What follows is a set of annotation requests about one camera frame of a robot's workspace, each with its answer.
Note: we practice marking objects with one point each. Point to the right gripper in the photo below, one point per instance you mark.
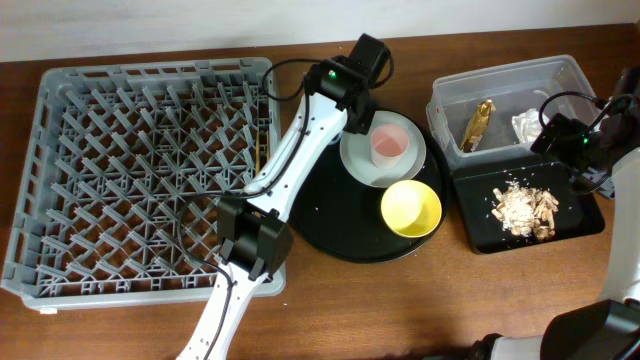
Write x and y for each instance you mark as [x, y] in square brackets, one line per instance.
[552, 138]

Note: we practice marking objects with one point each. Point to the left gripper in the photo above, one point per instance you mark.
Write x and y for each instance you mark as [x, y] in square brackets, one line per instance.
[360, 120]

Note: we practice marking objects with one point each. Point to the white tissue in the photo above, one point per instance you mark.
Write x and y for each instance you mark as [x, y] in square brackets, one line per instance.
[526, 126]

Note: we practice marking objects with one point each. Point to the pink plastic cup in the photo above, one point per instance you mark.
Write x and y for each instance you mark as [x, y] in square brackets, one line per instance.
[388, 143]

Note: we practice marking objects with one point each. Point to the gold coffee sachet wrapper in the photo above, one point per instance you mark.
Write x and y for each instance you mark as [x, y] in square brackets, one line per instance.
[477, 126]

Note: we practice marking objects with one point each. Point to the yellow bowl with scraps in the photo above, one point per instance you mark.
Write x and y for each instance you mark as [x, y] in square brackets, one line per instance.
[411, 209]

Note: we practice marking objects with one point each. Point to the wooden chopstick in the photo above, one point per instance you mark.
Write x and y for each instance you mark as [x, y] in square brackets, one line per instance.
[257, 152]
[267, 146]

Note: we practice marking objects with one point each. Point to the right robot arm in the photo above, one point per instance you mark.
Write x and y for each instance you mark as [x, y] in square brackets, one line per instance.
[609, 328]

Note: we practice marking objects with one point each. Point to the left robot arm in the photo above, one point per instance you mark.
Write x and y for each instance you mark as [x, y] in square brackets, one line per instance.
[252, 226]

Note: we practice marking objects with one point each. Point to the grey dishwasher rack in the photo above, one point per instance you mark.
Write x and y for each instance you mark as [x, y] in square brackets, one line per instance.
[115, 206]

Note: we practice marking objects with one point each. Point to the white round plate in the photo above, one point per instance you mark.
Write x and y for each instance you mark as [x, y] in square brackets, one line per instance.
[355, 152]

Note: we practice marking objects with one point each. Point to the clear plastic bin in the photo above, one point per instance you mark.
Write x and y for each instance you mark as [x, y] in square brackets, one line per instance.
[513, 88]

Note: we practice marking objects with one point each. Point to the pile of food scraps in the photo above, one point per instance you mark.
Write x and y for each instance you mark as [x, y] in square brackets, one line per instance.
[525, 211]

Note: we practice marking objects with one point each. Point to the black rectangular bin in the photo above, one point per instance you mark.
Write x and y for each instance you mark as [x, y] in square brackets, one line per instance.
[475, 189]

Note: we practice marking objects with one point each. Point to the round black tray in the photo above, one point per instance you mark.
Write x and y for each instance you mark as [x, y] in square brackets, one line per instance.
[341, 216]

